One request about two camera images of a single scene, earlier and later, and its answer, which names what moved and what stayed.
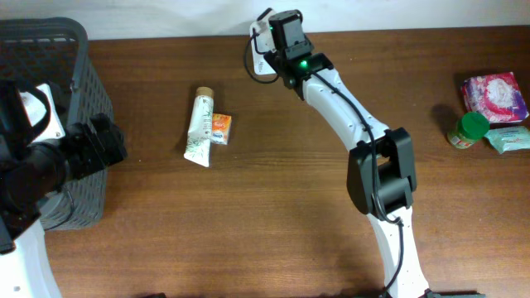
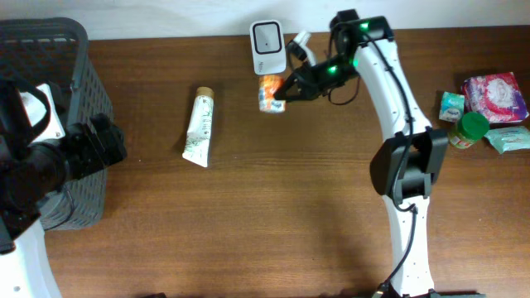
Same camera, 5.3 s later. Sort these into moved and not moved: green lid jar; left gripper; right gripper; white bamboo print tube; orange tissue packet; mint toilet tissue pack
Moved: orange tissue packet; right gripper
Not moved: left gripper; green lid jar; mint toilet tissue pack; white bamboo print tube
